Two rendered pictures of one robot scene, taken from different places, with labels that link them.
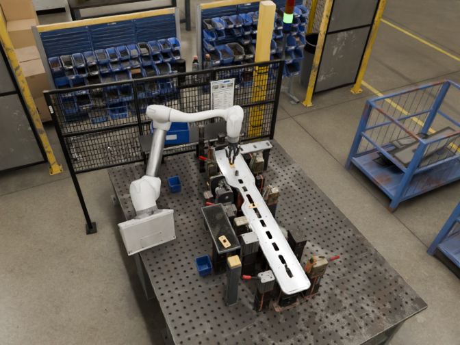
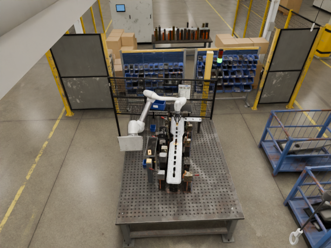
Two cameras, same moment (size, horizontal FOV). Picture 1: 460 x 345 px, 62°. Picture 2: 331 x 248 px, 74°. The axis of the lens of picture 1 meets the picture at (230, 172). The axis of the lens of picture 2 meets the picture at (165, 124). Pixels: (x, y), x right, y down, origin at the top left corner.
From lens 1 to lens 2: 1.23 m
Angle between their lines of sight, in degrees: 20
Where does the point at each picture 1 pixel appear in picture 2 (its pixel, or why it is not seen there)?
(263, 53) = (206, 75)
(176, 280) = (133, 166)
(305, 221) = (204, 160)
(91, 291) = (109, 165)
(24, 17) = (129, 45)
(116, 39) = (154, 59)
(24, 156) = (106, 104)
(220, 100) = (183, 94)
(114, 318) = (113, 179)
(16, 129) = (105, 91)
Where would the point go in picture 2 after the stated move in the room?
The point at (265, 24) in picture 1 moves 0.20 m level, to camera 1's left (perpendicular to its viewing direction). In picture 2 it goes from (207, 62) to (195, 60)
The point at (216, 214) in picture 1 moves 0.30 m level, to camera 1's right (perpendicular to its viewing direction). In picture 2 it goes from (152, 141) to (172, 147)
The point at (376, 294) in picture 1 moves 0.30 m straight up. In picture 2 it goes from (219, 202) to (223, 189)
